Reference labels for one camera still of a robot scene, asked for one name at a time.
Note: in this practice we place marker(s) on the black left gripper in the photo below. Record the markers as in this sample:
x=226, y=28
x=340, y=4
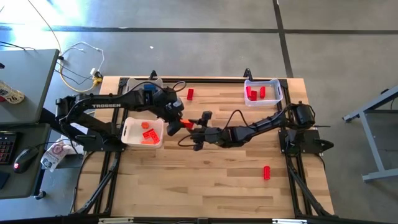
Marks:
x=169, y=115

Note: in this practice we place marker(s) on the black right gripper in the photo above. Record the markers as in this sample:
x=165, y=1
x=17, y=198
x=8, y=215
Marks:
x=211, y=135

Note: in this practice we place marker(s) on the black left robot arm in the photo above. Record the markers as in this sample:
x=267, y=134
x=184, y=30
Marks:
x=105, y=105

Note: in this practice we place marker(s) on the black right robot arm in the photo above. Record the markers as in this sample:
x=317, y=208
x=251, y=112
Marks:
x=248, y=132

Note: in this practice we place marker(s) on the white plastic bin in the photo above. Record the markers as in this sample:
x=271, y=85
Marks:
x=133, y=84
x=132, y=140

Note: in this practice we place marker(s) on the clear plastic bin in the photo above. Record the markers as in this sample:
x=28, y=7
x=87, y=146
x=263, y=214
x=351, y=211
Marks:
x=264, y=102

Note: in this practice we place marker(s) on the white power adapter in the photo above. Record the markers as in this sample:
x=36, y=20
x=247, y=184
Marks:
x=93, y=71

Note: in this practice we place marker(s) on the white printed plastic bag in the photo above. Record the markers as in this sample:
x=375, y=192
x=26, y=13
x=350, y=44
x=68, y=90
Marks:
x=53, y=155

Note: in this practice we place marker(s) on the black desk caster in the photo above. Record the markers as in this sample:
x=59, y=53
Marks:
x=40, y=195

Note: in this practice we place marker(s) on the black computer mouse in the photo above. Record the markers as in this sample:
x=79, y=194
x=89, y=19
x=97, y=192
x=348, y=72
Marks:
x=25, y=159

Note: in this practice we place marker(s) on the gray desk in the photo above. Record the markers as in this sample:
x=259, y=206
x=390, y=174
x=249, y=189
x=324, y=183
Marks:
x=25, y=77

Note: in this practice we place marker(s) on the white labelled bottle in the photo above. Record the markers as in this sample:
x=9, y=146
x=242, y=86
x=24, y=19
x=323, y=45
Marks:
x=12, y=95

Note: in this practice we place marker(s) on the black keyboard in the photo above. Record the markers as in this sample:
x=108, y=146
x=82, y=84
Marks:
x=7, y=147

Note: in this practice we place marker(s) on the gray metal table stand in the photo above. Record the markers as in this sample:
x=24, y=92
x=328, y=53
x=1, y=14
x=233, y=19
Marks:
x=373, y=146

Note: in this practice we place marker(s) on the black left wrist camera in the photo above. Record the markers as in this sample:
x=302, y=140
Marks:
x=176, y=106

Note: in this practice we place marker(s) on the black frame post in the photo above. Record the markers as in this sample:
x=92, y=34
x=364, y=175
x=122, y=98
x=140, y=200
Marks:
x=152, y=75
x=247, y=74

